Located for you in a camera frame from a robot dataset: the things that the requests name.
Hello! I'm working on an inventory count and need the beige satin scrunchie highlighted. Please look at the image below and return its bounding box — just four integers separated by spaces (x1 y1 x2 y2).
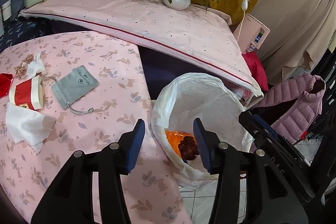
14 54 34 79

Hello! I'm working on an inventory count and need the dark red velvet scrunchie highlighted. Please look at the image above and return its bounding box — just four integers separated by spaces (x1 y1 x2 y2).
178 136 199 161

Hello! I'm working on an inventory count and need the pink puffer jacket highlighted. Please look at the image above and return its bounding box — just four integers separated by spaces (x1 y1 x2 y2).
251 74 326 143

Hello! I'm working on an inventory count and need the pink floral tablecloth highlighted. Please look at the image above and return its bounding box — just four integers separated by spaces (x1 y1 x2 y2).
1 31 191 223

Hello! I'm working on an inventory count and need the white cosmetic jar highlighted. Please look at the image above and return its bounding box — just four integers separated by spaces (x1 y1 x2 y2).
1 0 12 21

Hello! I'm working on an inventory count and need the white bunny cloth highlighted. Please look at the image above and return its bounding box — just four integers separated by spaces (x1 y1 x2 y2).
26 52 48 80

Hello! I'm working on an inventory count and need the orange blue plastic bag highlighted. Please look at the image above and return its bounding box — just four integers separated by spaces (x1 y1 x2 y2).
165 130 195 159

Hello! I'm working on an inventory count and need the white lined trash bin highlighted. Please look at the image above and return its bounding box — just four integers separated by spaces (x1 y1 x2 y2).
150 72 254 190

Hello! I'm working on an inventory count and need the grey drawstring pouch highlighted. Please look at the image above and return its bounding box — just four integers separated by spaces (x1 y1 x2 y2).
51 65 99 115

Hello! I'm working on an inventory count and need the red folded envelope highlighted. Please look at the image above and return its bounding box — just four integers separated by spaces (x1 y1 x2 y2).
0 73 14 98

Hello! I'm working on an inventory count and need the beige curtain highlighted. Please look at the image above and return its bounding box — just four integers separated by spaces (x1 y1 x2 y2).
252 0 335 85

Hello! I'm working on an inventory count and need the white paper towel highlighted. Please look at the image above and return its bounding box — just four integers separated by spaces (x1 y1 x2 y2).
6 102 56 153

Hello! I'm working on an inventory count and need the red white paper cup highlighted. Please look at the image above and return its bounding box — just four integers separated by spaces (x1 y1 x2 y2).
9 76 44 110

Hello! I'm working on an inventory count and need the red cushion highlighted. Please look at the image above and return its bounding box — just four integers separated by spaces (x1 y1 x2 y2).
242 52 269 92

